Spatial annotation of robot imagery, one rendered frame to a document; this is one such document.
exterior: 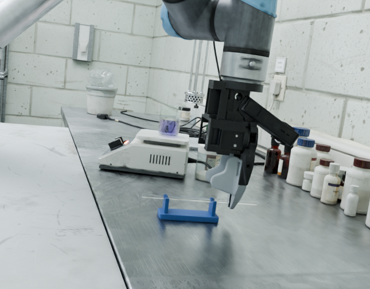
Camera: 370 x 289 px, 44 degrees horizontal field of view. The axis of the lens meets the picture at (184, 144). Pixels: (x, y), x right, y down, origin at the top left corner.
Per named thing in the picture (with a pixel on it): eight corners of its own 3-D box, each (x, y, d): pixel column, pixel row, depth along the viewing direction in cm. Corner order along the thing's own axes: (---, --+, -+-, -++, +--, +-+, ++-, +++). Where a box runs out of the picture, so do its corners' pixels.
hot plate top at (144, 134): (135, 139, 103) (135, 135, 103) (141, 132, 115) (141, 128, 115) (188, 145, 103) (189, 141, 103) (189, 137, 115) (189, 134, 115)
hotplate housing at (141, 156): (96, 169, 104) (100, 134, 103) (108, 158, 117) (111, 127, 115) (194, 182, 104) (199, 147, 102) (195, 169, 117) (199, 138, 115)
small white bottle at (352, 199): (355, 217, 91) (360, 187, 90) (342, 214, 92) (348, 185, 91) (356, 215, 93) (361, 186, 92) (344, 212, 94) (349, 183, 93)
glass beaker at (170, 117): (163, 134, 112) (166, 101, 111) (183, 138, 110) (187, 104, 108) (151, 136, 106) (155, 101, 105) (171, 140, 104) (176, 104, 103)
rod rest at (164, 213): (159, 219, 75) (162, 198, 74) (156, 213, 78) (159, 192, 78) (218, 223, 77) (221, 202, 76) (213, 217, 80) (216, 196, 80)
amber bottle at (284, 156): (292, 178, 121) (297, 144, 119) (289, 180, 117) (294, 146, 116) (278, 175, 122) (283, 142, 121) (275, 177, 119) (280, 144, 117)
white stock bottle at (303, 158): (291, 186, 111) (298, 139, 109) (282, 179, 117) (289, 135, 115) (315, 188, 112) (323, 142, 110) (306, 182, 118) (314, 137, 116)
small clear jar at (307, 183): (319, 191, 110) (322, 173, 109) (316, 194, 106) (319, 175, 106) (303, 187, 111) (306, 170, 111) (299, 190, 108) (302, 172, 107)
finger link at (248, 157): (231, 180, 78) (238, 129, 77) (241, 180, 78) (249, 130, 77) (239, 187, 73) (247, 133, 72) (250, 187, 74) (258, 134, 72)
